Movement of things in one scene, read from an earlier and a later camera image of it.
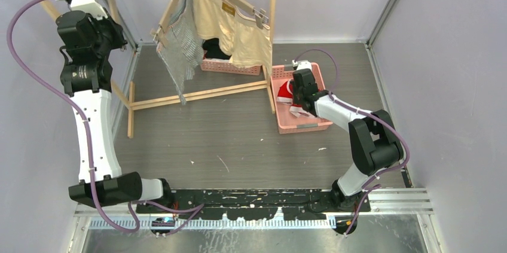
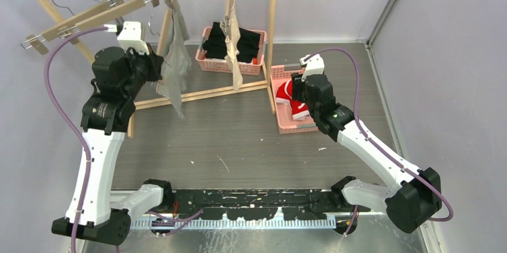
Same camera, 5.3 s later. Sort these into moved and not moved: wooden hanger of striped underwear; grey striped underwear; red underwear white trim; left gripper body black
Moved: wooden hanger of striped underwear; grey striped underwear; left gripper body black
Not moved: red underwear white trim
